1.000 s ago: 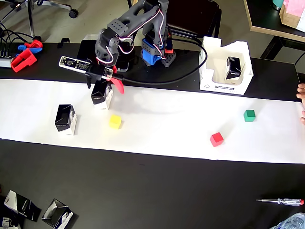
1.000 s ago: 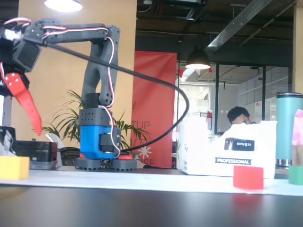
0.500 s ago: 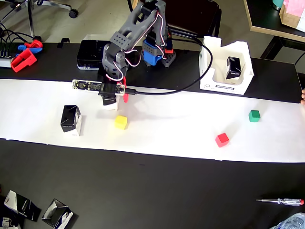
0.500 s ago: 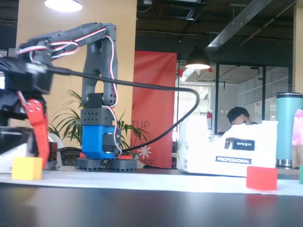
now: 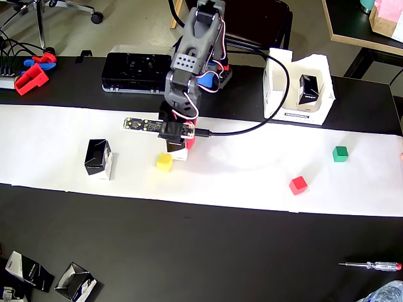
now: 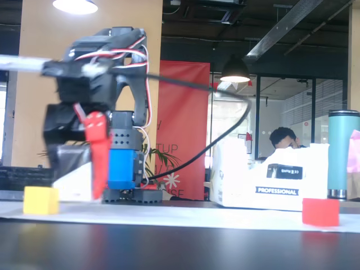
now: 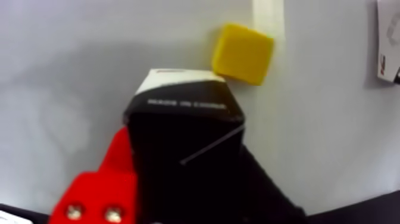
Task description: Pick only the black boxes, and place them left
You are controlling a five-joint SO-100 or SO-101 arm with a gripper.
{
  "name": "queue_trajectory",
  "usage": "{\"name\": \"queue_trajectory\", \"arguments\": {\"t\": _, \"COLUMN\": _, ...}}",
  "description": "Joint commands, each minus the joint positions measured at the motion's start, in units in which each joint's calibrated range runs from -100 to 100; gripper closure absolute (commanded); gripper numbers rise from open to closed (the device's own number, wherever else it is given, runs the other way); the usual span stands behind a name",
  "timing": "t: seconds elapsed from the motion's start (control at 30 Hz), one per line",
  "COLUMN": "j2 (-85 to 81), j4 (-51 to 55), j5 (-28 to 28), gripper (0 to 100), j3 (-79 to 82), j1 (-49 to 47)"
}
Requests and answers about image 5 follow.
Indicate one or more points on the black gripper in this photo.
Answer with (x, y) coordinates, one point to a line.
(190, 143)

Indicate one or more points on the small black box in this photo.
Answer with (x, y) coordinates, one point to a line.
(177, 151)
(308, 89)
(97, 160)

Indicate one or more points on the grey robot arm blue base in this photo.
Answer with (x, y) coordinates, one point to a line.
(192, 50)

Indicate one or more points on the yellow cube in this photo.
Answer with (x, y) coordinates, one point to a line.
(164, 162)

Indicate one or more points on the white paper sheet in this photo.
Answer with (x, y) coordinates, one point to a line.
(236, 176)

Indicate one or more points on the black electronics case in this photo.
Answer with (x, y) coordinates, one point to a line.
(135, 72)

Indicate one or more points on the white cardboard box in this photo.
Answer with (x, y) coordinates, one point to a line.
(274, 104)

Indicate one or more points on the red cube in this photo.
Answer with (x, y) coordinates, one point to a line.
(298, 185)

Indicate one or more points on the wooden leg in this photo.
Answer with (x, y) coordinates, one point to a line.
(175, 14)

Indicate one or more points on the black table clamp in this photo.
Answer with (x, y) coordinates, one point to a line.
(83, 54)

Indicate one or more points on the black chair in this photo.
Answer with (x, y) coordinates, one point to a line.
(258, 19)

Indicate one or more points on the green cube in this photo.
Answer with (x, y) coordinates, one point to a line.
(340, 154)

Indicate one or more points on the small red printed part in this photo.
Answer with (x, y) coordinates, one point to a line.
(47, 58)

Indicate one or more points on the large red printed part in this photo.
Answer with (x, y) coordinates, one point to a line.
(30, 80)

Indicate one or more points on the blue printed part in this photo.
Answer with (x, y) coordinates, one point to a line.
(30, 63)

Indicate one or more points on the open black packaging box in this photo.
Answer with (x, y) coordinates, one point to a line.
(75, 281)

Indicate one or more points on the grey usb hub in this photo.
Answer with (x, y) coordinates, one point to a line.
(6, 81)

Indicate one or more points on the office chair base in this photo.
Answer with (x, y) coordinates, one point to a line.
(41, 19)

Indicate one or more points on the wooden edged table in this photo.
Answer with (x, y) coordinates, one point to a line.
(352, 25)

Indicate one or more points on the flat black packaging box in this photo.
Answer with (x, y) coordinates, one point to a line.
(28, 270)

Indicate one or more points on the teal thermos bottle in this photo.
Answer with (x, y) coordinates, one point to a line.
(366, 4)

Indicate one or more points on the brown kraft paper bag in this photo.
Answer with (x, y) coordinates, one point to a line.
(382, 26)

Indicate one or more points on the pink tissue paper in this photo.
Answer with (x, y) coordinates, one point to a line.
(390, 7)

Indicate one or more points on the clear plastic bottle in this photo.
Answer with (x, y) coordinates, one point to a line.
(387, 292)

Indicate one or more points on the white camera board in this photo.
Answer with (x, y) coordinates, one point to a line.
(138, 125)

